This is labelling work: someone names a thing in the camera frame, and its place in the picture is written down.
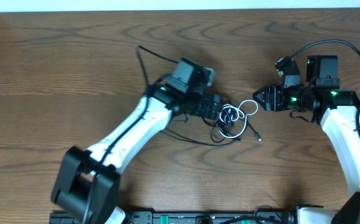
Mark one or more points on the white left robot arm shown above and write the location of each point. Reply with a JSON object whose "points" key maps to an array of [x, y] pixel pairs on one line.
{"points": [[88, 182]]}

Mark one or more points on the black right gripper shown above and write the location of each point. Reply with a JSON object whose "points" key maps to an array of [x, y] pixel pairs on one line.
{"points": [[273, 94]]}

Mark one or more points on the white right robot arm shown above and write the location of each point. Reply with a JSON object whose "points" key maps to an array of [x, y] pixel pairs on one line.
{"points": [[337, 112]]}

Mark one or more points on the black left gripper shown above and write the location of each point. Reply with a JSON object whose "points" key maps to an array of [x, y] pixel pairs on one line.
{"points": [[212, 108]]}

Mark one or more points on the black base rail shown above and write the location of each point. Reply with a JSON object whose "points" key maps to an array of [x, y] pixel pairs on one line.
{"points": [[264, 214]]}

